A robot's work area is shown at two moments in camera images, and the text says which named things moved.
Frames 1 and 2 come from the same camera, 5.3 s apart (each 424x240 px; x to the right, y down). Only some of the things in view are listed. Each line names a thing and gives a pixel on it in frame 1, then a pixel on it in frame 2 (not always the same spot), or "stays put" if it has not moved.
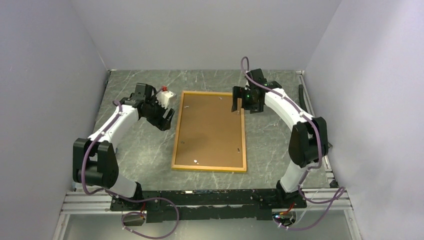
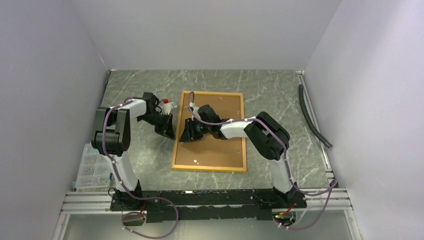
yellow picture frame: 243,169 stays put
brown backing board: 210,133 stays put
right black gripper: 239,92 -> 186,135
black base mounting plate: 236,204 stays put
